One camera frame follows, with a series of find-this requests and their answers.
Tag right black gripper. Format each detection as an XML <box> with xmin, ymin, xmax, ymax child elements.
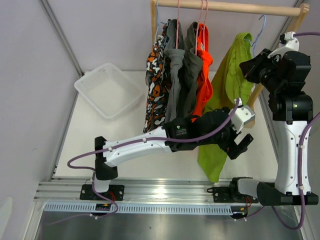
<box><xmin>240</xmin><ymin>48</ymin><xmax>285</xmax><ymax>94</ymax></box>

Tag lime green shorts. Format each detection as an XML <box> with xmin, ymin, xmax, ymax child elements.
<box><xmin>197</xmin><ymin>32</ymin><xmax>254</xmax><ymax>183</ymax></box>

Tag blue wire hanger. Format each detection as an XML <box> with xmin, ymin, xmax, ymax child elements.
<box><xmin>244</xmin><ymin>14</ymin><xmax>267</xmax><ymax>58</ymax></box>

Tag orange shorts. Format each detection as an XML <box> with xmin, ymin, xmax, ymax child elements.
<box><xmin>193</xmin><ymin>23</ymin><xmax>214</xmax><ymax>117</ymax></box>

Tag dark olive shorts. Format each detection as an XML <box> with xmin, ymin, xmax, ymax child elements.
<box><xmin>181</xmin><ymin>22</ymin><xmax>203</xmax><ymax>117</ymax></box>

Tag light grey shorts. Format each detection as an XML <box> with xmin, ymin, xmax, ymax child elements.
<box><xmin>164</xmin><ymin>19</ymin><xmax>185</xmax><ymax>123</ymax></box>

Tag pink hanger of olive shorts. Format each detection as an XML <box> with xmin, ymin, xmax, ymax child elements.
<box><xmin>195</xmin><ymin>0</ymin><xmax>204</xmax><ymax>56</ymax></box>

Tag pink hanger of orange shorts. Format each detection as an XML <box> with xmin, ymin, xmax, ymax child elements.
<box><xmin>201</xmin><ymin>0</ymin><xmax>209</xmax><ymax>51</ymax></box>

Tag pink hanger of grey shorts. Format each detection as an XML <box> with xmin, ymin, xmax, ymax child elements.
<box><xmin>175</xmin><ymin>0</ymin><xmax>181</xmax><ymax>49</ymax></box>

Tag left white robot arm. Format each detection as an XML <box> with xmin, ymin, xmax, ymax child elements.
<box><xmin>90</xmin><ymin>105</ymin><xmax>256</xmax><ymax>200</ymax></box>

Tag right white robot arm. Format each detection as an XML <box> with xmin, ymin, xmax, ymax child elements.
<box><xmin>228</xmin><ymin>48</ymin><xmax>319</xmax><ymax>207</ymax></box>

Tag camouflage patterned shorts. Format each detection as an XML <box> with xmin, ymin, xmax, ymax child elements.
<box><xmin>143</xmin><ymin>19</ymin><xmax>171</xmax><ymax>133</ymax></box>

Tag blue hanger of camouflage shorts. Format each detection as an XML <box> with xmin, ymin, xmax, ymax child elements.
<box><xmin>153</xmin><ymin>0</ymin><xmax>165</xmax><ymax>45</ymax></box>

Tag wooden clothes rack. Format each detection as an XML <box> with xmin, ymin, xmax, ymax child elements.
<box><xmin>150</xmin><ymin>0</ymin><xmax>310</xmax><ymax>114</ymax></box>

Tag white plastic basket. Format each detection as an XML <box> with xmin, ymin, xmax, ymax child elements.
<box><xmin>74</xmin><ymin>62</ymin><xmax>143</xmax><ymax>120</ymax></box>

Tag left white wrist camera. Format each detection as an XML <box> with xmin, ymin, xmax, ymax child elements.
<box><xmin>231</xmin><ymin>98</ymin><xmax>256</xmax><ymax>134</ymax></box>

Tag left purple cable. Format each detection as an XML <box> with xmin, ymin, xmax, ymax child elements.
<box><xmin>47</xmin><ymin>97</ymin><xmax>241</xmax><ymax>226</ymax></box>

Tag purple cable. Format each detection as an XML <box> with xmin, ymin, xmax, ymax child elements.
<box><xmin>47</xmin><ymin>97</ymin><xmax>241</xmax><ymax>226</ymax></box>
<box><xmin>233</xmin><ymin>31</ymin><xmax>320</xmax><ymax>231</ymax></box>

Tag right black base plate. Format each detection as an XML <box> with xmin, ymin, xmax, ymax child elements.
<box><xmin>206</xmin><ymin>186</ymin><xmax>259</xmax><ymax>204</ymax></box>

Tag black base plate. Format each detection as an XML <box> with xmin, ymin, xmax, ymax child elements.
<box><xmin>206</xmin><ymin>186</ymin><xmax>259</xmax><ymax>204</ymax></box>
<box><xmin>79</xmin><ymin>184</ymin><xmax>125</xmax><ymax>201</ymax></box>

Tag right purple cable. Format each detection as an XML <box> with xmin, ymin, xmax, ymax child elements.
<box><xmin>233</xmin><ymin>31</ymin><xmax>320</xmax><ymax>231</ymax></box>

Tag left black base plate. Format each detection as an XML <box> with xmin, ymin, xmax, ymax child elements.
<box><xmin>79</xmin><ymin>184</ymin><xmax>125</xmax><ymax>201</ymax></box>

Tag aluminium mounting rail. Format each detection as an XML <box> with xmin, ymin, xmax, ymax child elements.
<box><xmin>33</xmin><ymin>178</ymin><xmax>231</xmax><ymax>205</ymax></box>

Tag slotted white cable duct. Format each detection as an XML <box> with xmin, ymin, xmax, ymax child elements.
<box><xmin>44</xmin><ymin>202</ymin><xmax>233</xmax><ymax>216</ymax></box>

